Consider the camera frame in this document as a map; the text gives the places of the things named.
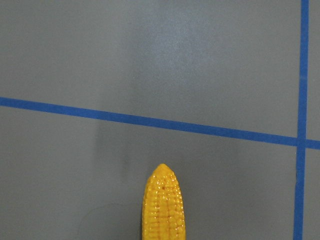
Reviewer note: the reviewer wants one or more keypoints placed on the yellow corn cob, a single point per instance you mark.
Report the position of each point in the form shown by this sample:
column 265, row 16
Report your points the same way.
column 162, row 214

